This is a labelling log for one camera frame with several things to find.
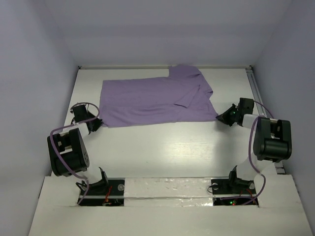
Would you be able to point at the purple t shirt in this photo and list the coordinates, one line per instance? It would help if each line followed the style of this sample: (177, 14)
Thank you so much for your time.
(183, 96)

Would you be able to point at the aluminium rail right side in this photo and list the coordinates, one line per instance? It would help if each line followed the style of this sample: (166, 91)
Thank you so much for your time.
(272, 110)

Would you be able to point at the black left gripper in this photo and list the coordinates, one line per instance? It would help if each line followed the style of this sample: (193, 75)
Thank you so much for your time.
(98, 124)

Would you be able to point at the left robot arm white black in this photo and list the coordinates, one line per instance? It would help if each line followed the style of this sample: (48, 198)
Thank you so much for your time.
(67, 151)

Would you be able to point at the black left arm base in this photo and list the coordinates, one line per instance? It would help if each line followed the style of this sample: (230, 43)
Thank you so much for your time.
(101, 195)

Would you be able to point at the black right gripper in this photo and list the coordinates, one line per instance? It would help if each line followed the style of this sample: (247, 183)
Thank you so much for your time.
(230, 115)

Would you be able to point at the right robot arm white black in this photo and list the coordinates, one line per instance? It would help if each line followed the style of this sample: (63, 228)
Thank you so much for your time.
(269, 142)

